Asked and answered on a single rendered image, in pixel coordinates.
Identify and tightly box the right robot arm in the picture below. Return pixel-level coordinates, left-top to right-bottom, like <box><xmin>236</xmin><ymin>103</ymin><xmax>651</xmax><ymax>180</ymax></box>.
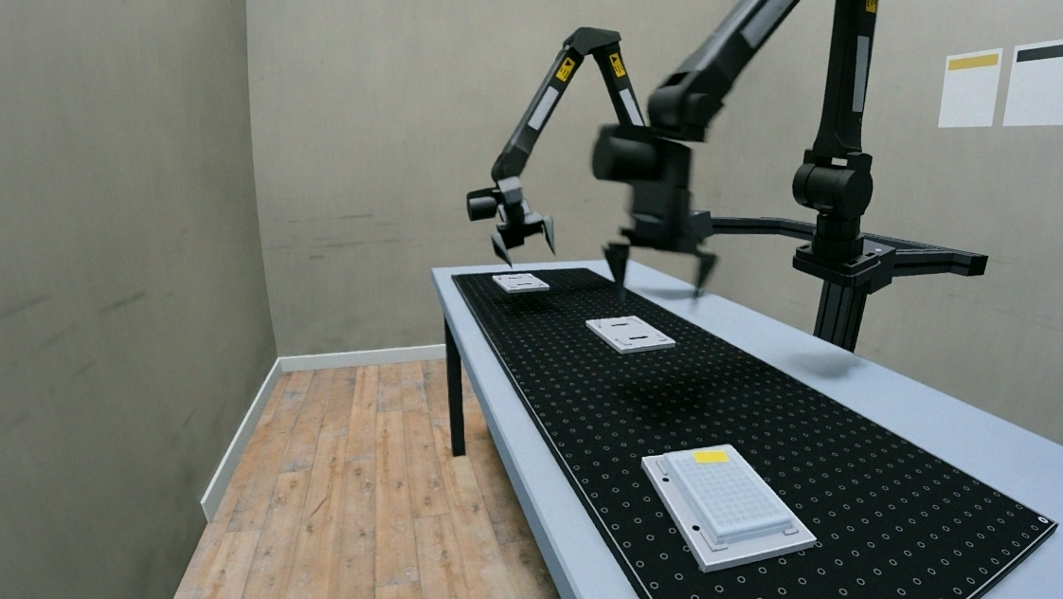
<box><xmin>466</xmin><ymin>27</ymin><xmax>646</xmax><ymax>224</ymax></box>

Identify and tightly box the white rectangular plate nest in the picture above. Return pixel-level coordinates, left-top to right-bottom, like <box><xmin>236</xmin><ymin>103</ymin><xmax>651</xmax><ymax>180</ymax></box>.
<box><xmin>641</xmin><ymin>455</ymin><xmax>816</xmax><ymax>573</ymax></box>

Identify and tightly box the white flat rectangular plate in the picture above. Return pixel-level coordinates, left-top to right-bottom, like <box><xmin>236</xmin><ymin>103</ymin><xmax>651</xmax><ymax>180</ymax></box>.
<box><xmin>586</xmin><ymin>317</ymin><xmax>676</xmax><ymax>354</ymax></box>

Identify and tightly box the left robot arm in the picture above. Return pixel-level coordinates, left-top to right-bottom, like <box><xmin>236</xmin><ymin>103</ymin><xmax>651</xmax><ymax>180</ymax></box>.
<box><xmin>593</xmin><ymin>0</ymin><xmax>879</xmax><ymax>276</ymax></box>

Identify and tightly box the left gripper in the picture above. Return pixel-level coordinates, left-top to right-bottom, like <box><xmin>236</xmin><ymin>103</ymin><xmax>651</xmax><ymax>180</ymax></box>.
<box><xmin>605</xmin><ymin>229</ymin><xmax>723</xmax><ymax>318</ymax></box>

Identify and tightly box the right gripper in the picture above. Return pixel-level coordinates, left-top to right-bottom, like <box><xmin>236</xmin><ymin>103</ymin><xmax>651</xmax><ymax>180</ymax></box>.
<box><xmin>492</xmin><ymin>213</ymin><xmax>557</xmax><ymax>271</ymax></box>

